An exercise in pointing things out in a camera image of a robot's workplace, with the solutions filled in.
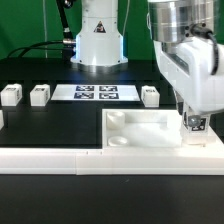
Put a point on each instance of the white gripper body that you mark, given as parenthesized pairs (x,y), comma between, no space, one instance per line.
(201,90)

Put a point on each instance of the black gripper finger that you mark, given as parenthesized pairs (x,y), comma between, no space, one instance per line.
(193,120)

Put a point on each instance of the white square tabletop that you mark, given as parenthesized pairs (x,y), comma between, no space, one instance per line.
(141,128)

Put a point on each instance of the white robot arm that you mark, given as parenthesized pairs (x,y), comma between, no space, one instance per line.
(99,45)

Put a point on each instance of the white sheet with fiducial tags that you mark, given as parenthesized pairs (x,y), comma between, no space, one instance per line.
(72,92)

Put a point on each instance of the white part at left edge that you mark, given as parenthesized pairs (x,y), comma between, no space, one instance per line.
(1,120)

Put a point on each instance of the white L-shaped fixture wall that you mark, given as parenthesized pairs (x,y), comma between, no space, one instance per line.
(207,159)

